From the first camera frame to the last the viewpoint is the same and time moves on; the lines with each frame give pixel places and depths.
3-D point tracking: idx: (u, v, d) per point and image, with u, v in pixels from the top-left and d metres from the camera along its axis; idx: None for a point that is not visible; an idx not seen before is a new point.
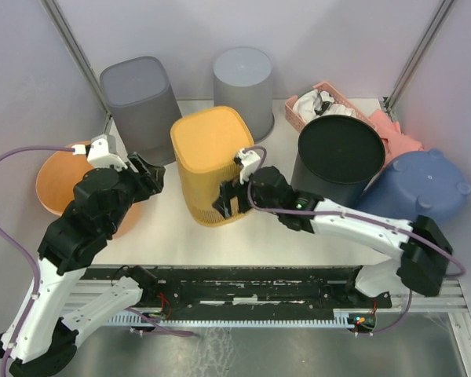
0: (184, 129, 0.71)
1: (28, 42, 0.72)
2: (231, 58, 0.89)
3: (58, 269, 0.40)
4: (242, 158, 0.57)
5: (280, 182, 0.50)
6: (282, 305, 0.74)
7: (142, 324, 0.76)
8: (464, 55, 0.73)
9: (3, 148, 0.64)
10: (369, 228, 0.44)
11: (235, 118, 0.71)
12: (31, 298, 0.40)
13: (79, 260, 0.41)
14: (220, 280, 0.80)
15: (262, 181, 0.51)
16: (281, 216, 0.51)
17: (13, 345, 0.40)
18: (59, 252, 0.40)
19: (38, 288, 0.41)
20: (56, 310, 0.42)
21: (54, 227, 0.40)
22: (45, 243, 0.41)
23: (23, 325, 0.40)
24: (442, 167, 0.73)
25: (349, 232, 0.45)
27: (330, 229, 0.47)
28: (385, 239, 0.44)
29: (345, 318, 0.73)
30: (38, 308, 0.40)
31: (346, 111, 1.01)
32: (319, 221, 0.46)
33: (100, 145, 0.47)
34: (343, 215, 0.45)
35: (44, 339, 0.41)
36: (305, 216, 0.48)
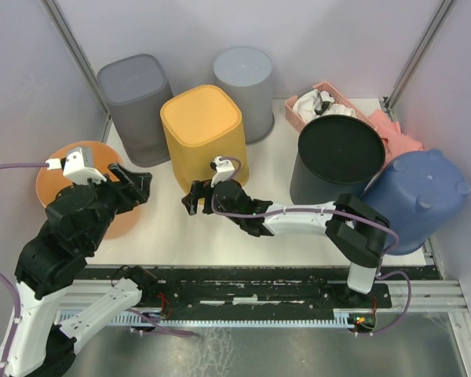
0: (172, 111, 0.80)
1: (28, 43, 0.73)
2: (231, 59, 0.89)
3: (36, 293, 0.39)
4: (218, 165, 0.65)
5: (239, 195, 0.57)
6: (282, 305, 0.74)
7: (142, 324, 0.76)
8: (465, 55, 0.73)
9: (2, 147, 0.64)
10: (301, 215, 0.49)
11: (220, 96, 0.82)
12: (15, 320, 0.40)
13: (56, 283, 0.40)
14: (220, 280, 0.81)
15: (224, 194, 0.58)
16: (242, 225, 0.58)
17: (5, 364, 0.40)
18: (34, 276, 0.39)
19: (20, 311, 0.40)
20: (43, 327, 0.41)
21: (29, 250, 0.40)
22: (20, 267, 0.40)
23: (12, 344, 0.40)
24: (441, 167, 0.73)
25: (293, 223, 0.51)
27: (282, 227, 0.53)
28: (315, 222, 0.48)
29: (345, 318, 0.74)
30: (24, 330, 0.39)
31: (345, 111, 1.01)
32: (268, 221, 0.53)
33: (75, 159, 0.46)
34: (284, 212, 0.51)
35: (36, 353, 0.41)
36: (256, 220, 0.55)
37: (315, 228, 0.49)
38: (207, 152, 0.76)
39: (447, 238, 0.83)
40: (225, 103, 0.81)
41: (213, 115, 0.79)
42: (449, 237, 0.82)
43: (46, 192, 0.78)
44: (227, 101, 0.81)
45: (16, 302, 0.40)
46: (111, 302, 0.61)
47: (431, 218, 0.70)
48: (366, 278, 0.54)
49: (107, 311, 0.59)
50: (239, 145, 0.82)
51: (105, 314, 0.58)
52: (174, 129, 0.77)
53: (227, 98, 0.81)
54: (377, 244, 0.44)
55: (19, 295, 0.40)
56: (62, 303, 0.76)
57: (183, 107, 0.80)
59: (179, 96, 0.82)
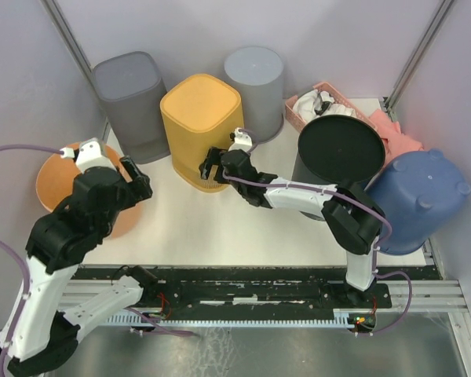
0: (171, 102, 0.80)
1: (29, 43, 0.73)
2: (240, 59, 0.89)
3: (48, 267, 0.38)
4: (237, 135, 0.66)
5: (244, 162, 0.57)
6: (282, 305, 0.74)
7: (142, 324, 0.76)
8: (465, 55, 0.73)
9: (3, 147, 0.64)
10: (302, 192, 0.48)
11: (214, 83, 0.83)
12: (23, 298, 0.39)
13: (67, 258, 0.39)
14: (220, 280, 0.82)
15: (229, 161, 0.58)
16: (243, 192, 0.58)
17: (9, 344, 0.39)
18: (46, 250, 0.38)
19: (29, 287, 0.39)
20: (51, 306, 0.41)
21: (45, 221, 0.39)
22: (33, 238, 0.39)
23: (18, 324, 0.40)
24: (440, 167, 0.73)
25: (293, 199, 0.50)
27: (281, 201, 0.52)
28: (313, 200, 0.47)
29: (345, 318, 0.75)
30: (32, 307, 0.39)
31: (345, 111, 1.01)
32: (269, 193, 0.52)
33: (92, 148, 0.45)
34: (286, 187, 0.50)
35: (40, 337, 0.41)
36: (260, 188, 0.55)
37: (312, 206, 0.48)
38: (209, 140, 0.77)
39: (447, 238, 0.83)
40: (225, 96, 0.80)
41: (213, 103, 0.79)
42: (449, 237, 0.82)
43: (45, 191, 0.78)
44: (229, 94, 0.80)
45: (24, 279, 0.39)
46: (115, 297, 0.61)
47: (431, 219, 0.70)
48: (363, 276, 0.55)
49: (113, 304, 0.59)
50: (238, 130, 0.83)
51: (111, 305, 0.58)
52: (175, 118, 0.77)
53: (223, 84, 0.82)
54: (368, 232, 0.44)
55: (28, 272, 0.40)
56: (62, 303, 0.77)
57: (180, 99, 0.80)
59: (180, 83, 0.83)
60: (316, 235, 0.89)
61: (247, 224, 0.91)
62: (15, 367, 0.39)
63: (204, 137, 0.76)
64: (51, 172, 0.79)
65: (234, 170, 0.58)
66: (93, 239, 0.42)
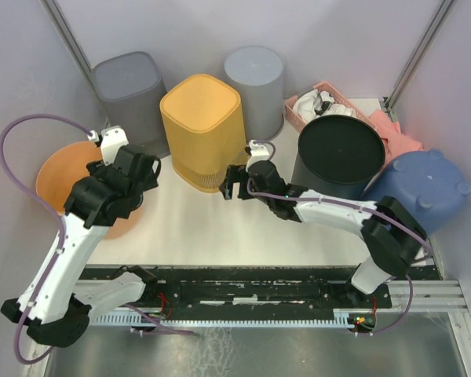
0: (171, 102, 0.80)
1: (29, 43, 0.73)
2: (240, 59, 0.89)
3: (85, 221, 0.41)
4: (252, 148, 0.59)
5: (272, 174, 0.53)
6: (282, 305, 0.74)
7: (142, 324, 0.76)
8: (464, 55, 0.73)
9: (4, 148, 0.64)
10: (337, 209, 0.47)
11: (214, 83, 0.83)
12: (56, 251, 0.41)
13: (104, 215, 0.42)
14: (220, 280, 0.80)
15: (257, 171, 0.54)
16: (271, 205, 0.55)
17: (33, 304, 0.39)
18: (85, 206, 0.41)
19: (63, 242, 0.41)
20: (77, 269, 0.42)
21: (88, 181, 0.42)
22: (74, 194, 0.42)
23: (44, 283, 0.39)
24: (441, 167, 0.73)
25: (326, 215, 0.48)
27: (312, 216, 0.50)
28: (351, 218, 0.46)
29: (345, 318, 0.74)
30: (63, 262, 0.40)
31: (345, 111, 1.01)
32: (300, 207, 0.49)
33: (117, 133, 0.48)
34: (319, 201, 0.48)
35: (62, 303, 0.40)
36: (291, 202, 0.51)
37: (348, 224, 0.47)
38: (209, 140, 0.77)
39: (447, 238, 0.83)
40: (225, 96, 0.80)
41: (213, 103, 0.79)
42: (449, 237, 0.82)
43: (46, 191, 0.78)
44: (228, 94, 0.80)
45: (60, 232, 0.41)
46: (122, 286, 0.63)
47: (432, 219, 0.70)
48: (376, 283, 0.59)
49: (119, 292, 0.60)
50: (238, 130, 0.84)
51: (118, 293, 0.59)
52: (175, 118, 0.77)
53: (223, 84, 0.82)
54: (407, 254, 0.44)
55: (63, 225, 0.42)
56: None
57: (180, 99, 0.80)
59: (180, 83, 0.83)
60: (315, 236, 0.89)
61: (246, 224, 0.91)
62: (34, 330, 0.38)
63: (204, 137, 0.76)
64: (55, 170, 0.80)
65: (261, 184, 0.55)
66: (128, 202, 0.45)
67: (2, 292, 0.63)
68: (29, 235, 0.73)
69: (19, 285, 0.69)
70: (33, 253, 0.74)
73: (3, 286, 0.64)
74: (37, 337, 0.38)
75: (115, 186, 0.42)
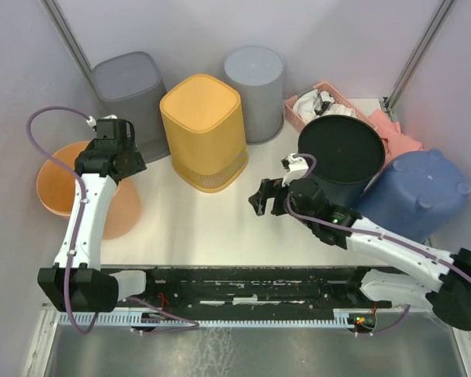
0: (170, 102, 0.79)
1: (29, 43, 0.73)
2: (240, 60, 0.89)
3: (101, 173, 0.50)
4: (290, 162, 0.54)
5: (318, 195, 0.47)
6: (282, 305, 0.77)
7: (142, 324, 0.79)
8: (464, 56, 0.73)
9: (4, 147, 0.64)
10: (409, 255, 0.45)
11: (214, 83, 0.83)
12: (82, 203, 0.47)
13: (112, 169, 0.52)
14: (220, 280, 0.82)
15: (300, 192, 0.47)
16: (315, 228, 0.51)
17: (74, 250, 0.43)
18: (95, 165, 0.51)
19: (85, 194, 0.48)
20: (100, 221, 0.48)
21: (85, 153, 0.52)
22: (80, 163, 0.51)
23: (79, 232, 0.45)
24: (439, 167, 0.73)
25: (388, 254, 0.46)
27: (366, 249, 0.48)
28: (423, 268, 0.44)
29: (345, 318, 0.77)
30: (92, 209, 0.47)
31: (345, 111, 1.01)
32: (355, 238, 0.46)
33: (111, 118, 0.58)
34: (381, 237, 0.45)
35: (96, 252, 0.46)
36: (344, 233, 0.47)
37: (417, 272, 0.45)
38: (210, 140, 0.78)
39: (447, 238, 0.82)
40: (225, 96, 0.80)
41: (213, 103, 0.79)
42: (449, 236, 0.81)
43: (46, 192, 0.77)
44: (229, 94, 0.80)
45: (82, 187, 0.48)
46: (126, 273, 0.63)
47: (431, 218, 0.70)
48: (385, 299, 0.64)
49: (129, 279, 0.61)
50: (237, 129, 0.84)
51: (128, 277, 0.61)
52: (175, 118, 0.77)
53: (223, 84, 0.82)
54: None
55: (82, 184, 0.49)
56: None
57: (180, 99, 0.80)
59: (180, 83, 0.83)
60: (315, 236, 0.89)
61: (246, 225, 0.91)
62: (82, 271, 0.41)
63: (204, 138, 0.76)
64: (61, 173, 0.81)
65: (304, 206, 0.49)
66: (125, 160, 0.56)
67: (1, 291, 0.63)
68: (30, 235, 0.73)
69: (19, 285, 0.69)
70: (33, 253, 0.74)
73: (3, 286, 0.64)
74: (85, 277, 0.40)
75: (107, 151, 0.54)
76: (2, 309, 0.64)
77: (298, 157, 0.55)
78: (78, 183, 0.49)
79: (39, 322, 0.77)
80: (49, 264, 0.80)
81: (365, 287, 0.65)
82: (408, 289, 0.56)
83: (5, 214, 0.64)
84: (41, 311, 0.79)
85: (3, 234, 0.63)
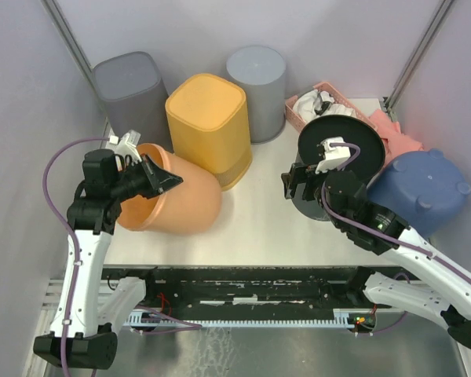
0: (176, 104, 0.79)
1: (28, 43, 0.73)
2: (240, 60, 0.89)
3: (94, 229, 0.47)
4: (327, 151, 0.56)
5: (359, 194, 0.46)
6: (282, 305, 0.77)
7: (142, 324, 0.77)
8: (464, 56, 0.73)
9: (4, 147, 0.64)
10: (457, 283, 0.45)
11: (216, 82, 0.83)
12: (75, 265, 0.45)
13: (107, 221, 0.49)
14: (220, 280, 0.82)
15: (339, 188, 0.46)
16: (352, 231, 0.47)
17: (69, 321, 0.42)
18: (89, 220, 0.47)
19: (79, 255, 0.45)
20: (96, 280, 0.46)
21: (76, 203, 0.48)
22: (72, 217, 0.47)
23: (74, 297, 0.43)
24: (441, 167, 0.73)
25: (432, 276, 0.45)
27: (409, 265, 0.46)
28: (469, 298, 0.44)
29: (345, 318, 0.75)
30: (86, 272, 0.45)
31: (345, 111, 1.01)
32: (402, 252, 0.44)
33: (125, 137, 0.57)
34: (432, 258, 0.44)
35: (93, 317, 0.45)
36: (389, 243, 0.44)
37: (460, 302, 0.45)
38: (222, 137, 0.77)
39: (447, 238, 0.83)
40: (230, 93, 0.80)
41: (219, 101, 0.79)
42: (448, 237, 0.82)
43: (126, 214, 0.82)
44: (235, 93, 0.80)
45: (74, 247, 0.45)
46: (127, 294, 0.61)
47: (431, 219, 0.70)
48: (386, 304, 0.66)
49: (125, 301, 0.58)
50: (243, 126, 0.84)
51: (126, 301, 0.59)
52: (184, 118, 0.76)
53: (224, 82, 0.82)
54: None
55: (76, 240, 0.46)
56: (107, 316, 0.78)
57: (184, 100, 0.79)
59: (182, 85, 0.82)
60: (314, 236, 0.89)
61: (246, 224, 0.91)
62: (78, 342, 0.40)
63: (217, 135, 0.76)
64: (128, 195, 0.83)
65: (342, 206, 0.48)
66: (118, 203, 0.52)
67: (1, 293, 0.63)
68: (30, 235, 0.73)
69: (19, 286, 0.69)
70: (33, 254, 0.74)
73: (3, 286, 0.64)
74: (82, 349, 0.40)
75: (100, 195, 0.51)
76: (3, 309, 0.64)
77: (335, 146, 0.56)
78: (71, 240, 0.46)
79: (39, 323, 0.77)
80: (48, 264, 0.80)
81: (369, 290, 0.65)
82: (419, 303, 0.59)
83: (5, 214, 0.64)
84: (41, 311, 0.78)
85: (4, 234, 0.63)
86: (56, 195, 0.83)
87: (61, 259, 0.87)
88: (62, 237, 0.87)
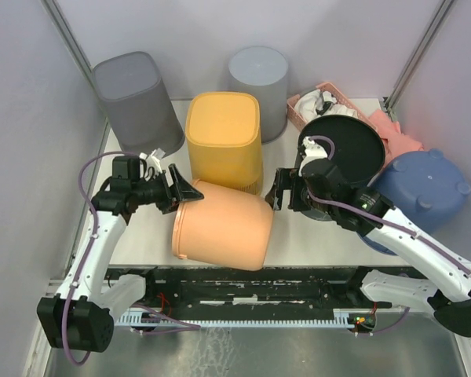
0: (191, 127, 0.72)
1: (28, 43, 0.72)
2: (241, 60, 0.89)
3: (114, 211, 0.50)
4: (309, 147, 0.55)
5: (332, 173, 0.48)
6: (282, 305, 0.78)
7: (142, 324, 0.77)
8: (465, 56, 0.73)
9: (4, 147, 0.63)
10: (441, 263, 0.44)
11: (228, 97, 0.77)
12: (92, 236, 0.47)
13: (125, 211, 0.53)
14: (220, 280, 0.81)
15: (312, 172, 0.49)
16: (335, 215, 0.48)
17: (77, 284, 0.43)
18: (109, 205, 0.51)
19: (96, 228, 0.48)
20: (107, 256, 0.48)
21: (100, 192, 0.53)
22: (96, 200, 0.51)
23: (84, 265, 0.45)
24: (442, 167, 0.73)
25: (416, 255, 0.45)
27: (393, 245, 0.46)
28: (454, 279, 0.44)
29: (345, 318, 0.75)
30: (100, 244, 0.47)
31: (347, 111, 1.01)
32: (386, 231, 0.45)
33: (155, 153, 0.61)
34: (415, 237, 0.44)
35: (97, 290, 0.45)
36: (373, 223, 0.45)
37: (445, 283, 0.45)
38: (248, 153, 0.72)
39: (447, 238, 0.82)
40: (246, 107, 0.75)
41: (238, 118, 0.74)
42: (449, 237, 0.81)
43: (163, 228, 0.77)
44: (245, 104, 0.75)
45: (93, 223, 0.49)
46: (127, 285, 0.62)
47: (431, 219, 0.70)
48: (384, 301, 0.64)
49: (125, 294, 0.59)
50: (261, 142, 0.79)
51: (125, 295, 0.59)
52: (205, 140, 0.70)
53: (237, 94, 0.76)
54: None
55: (96, 218, 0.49)
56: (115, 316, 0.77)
57: (199, 122, 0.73)
59: (191, 104, 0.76)
60: (314, 235, 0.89)
61: None
62: (82, 305, 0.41)
63: (242, 151, 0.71)
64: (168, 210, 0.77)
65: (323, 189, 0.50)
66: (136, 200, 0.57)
67: (1, 292, 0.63)
68: (30, 235, 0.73)
69: (19, 286, 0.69)
70: (32, 254, 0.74)
73: (3, 285, 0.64)
74: (82, 312, 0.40)
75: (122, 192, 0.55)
76: (2, 309, 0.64)
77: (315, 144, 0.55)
78: (93, 217, 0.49)
79: (39, 323, 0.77)
80: (47, 264, 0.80)
81: (366, 287, 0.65)
82: (408, 292, 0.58)
83: (5, 214, 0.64)
84: None
85: (4, 233, 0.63)
86: (56, 195, 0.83)
87: (61, 259, 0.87)
88: (62, 237, 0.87)
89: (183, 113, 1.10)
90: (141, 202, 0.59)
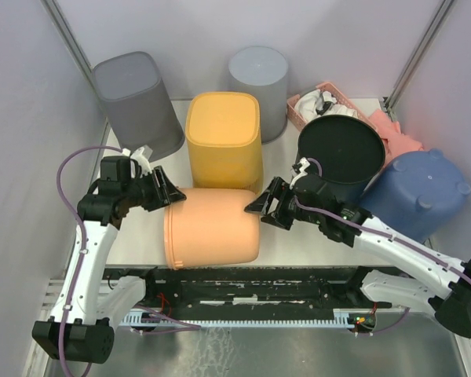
0: (191, 128, 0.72)
1: (28, 43, 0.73)
2: (240, 60, 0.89)
3: (103, 221, 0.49)
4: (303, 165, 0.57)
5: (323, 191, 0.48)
6: (282, 305, 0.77)
7: (142, 324, 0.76)
8: (465, 55, 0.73)
9: (4, 146, 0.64)
10: (419, 259, 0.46)
11: (227, 97, 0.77)
12: (81, 253, 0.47)
13: (115, 217, 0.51)
14: (220, 280, 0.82)
15: (304, 187, 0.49)
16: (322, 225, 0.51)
17: (70, 306, 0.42)
18: (97, 212, 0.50)
19: (85, 243, 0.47)
20: (100, 270, 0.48)
21: (88, 197, 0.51)
22: (82, 207, 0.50)
23: (76, 284, 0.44)
24: (439, 166, 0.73)
25: (396, 256, 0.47)
27: (375, 250, 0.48)
28: (433, 274, 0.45)
29: (345, 318, 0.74)
30: (91, 260, 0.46)
31: (347, 111, 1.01)
32: (365, 238, 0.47)
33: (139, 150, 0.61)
34: (392, 239, 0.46)
35: (93, 305, 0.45)
36: (352, 230, 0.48)
37: (427, 280, 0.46)
38: (248, 153, 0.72)
39: (447, 238, 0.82)
40: (246, 107, 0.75)
41: (238, 118, 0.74)
42: (449, 237, 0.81)
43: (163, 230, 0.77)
44: (244, 104, 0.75)
45: (82, 236, 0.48)
46: (126, 290, 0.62)
47: (431, 218, 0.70)
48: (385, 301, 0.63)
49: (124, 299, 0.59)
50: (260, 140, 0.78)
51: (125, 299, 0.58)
52: (205, 140, 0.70)
53: (237, 95, 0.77)
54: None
55: (84, 230, 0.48)
56: None
57: (199, 122, 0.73)
59: (191, 104, 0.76)
60: (314, 235, 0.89)
61: None
62: (77, 327, 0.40)
63: (242, 151, 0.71)
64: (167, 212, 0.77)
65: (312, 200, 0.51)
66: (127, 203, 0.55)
67: (1, 292, 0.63)
68: (30, 235, 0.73)
69: (19, 286, 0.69)
70: (32, 254, 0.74)
73: (3, 286, 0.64)
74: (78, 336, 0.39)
75: (111, 195, 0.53)
76: (3, 309, 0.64)
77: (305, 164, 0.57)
78: (80, 229, 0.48)
79: None
80: (47, 264, 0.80)
81: (366, 287, 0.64)
82: (410, 293, 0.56)
83: (5, 214, 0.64)
84: (41, 311, 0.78)
85: (4, 233, 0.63)
86: (56, 195, 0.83)
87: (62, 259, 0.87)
88: (62, 237, 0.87)
89: (183, 113, 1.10)
90: (133, 203, 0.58)
